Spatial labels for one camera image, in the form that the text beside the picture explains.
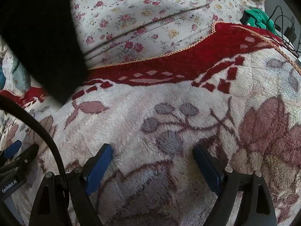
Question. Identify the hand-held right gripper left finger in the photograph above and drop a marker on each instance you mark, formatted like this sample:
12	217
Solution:
100	166

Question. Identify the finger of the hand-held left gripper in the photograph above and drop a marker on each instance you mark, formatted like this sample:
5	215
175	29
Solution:
11	149
25	155

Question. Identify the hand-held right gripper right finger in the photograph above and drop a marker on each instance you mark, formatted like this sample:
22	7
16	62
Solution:
207	169

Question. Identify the black pants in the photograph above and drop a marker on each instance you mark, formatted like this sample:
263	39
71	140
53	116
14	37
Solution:
42	40

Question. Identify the red and white fleece blanket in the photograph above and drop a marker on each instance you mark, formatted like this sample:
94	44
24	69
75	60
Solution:
164	94

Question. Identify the black charger adapter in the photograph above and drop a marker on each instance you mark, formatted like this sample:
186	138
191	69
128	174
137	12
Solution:
290	34

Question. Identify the green cloth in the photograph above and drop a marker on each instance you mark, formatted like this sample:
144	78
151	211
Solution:
258	18

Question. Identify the floral bed sheet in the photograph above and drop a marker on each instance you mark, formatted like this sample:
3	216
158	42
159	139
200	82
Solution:
141	9

